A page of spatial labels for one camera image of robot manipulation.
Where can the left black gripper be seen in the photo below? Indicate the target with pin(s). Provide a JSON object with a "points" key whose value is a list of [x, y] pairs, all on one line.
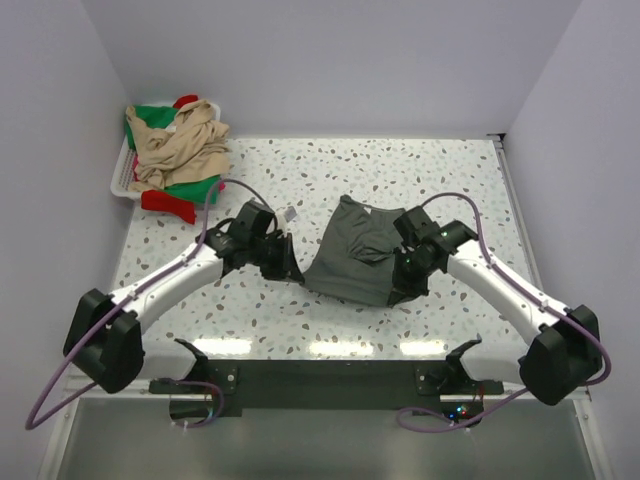
{"points": [[286, 267]]}

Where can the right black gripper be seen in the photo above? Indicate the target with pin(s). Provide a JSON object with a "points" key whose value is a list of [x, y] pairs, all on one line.
{"points": [[402, 288]]}

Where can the dark grey t shirt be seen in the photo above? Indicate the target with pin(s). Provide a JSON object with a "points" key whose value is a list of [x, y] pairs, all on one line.
{"points": [[356, 257]]}

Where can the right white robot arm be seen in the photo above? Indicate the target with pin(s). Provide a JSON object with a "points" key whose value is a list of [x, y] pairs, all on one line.
{"points": [[558, 352]]}

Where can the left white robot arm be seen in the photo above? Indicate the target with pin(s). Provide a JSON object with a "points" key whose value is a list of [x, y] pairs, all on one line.
{"points": [[105, 340]]}

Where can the red t shirt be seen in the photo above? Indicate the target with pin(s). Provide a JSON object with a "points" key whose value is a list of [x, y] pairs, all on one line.
{"points": [[167, 205]]}

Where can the beige t shirt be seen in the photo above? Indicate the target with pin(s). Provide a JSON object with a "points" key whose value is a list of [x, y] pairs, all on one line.
{"points": [[194, 150]]}

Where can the white plastic basket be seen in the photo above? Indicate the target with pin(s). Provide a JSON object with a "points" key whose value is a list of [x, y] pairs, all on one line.
{"points": [[125, 170]]}

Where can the green t shirt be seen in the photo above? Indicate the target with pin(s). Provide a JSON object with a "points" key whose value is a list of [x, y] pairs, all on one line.
{"points": [[190, 190]]}

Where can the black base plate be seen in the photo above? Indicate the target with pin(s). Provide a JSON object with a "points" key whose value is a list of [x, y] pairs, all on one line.
{"points": [[229, 388]]}

